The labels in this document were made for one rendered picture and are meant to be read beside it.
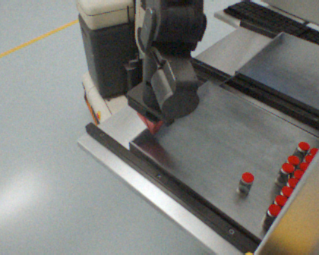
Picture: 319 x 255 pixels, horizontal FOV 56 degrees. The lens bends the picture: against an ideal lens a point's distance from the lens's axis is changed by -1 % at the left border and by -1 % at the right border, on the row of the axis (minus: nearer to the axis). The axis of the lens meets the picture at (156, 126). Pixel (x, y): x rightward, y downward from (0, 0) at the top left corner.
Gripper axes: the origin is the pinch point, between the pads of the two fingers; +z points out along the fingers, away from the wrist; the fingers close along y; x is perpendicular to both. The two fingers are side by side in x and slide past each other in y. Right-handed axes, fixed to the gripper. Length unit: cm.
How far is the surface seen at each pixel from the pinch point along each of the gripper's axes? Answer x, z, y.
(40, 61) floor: 58, 106, -163
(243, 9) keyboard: 76, 10, -20
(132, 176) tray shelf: -10.1, 2.1, 3.4
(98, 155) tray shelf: -10.9, 2.9, -5.2
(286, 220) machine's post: -13.4, -21.1, 26.9
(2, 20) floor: 74, 113, -249
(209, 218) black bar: -8.7, -1.3, 19.4
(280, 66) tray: 41.7, 1.4, 8.9
